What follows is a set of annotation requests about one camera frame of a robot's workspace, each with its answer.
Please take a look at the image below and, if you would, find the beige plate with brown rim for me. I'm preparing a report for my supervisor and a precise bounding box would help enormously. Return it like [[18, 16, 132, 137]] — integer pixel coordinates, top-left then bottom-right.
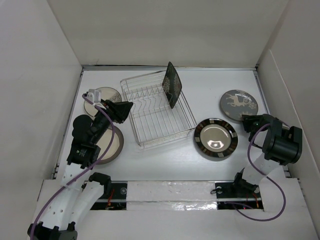
[[97, 126, 124, 165]]

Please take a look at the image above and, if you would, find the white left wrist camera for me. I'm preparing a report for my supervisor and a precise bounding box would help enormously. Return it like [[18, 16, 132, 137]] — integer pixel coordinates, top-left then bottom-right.
[[84, 89, 102, 105]]

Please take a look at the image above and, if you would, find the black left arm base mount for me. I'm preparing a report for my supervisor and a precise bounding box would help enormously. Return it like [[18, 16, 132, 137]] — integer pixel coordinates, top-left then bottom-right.
[[91, 181, 128, 211]]

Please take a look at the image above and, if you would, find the silver wire dish rack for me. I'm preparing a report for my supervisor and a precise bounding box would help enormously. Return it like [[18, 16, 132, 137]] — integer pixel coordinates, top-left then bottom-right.
[[120, 70, 197, 148]]

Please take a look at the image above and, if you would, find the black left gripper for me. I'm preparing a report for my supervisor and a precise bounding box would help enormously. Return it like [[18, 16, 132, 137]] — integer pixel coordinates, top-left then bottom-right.
[[90, 98, 133, 144]]

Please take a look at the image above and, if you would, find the black rimmed striped round plate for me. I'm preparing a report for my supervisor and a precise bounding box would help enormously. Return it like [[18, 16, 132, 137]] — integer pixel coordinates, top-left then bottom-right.
[[193, 118, 239, 159]]

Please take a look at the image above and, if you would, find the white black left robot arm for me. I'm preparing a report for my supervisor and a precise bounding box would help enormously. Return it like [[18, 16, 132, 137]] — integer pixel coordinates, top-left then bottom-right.
[[27, 100, 133, 240]]

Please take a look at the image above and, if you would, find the black square floral plate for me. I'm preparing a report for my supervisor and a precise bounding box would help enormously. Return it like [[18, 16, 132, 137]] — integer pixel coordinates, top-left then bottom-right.
[[162, 61, 182, 109]]

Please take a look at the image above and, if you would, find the beige plate with tree pattern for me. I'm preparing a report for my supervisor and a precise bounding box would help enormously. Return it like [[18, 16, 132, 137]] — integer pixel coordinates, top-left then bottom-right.
[[83, 87, 122, 117]]

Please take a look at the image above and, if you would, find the grey round deer plate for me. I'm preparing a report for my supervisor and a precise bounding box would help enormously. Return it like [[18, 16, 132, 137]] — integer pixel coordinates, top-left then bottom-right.
[[219, 89, 259, 122]]

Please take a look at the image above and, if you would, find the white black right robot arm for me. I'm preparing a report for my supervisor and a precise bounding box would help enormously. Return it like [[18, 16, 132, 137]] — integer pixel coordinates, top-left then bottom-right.
[[231, 114, 303, 197]]

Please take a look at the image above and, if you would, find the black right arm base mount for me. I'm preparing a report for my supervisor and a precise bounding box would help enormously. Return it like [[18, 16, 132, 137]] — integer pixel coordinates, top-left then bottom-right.
[[210, 181, 264, 210]]

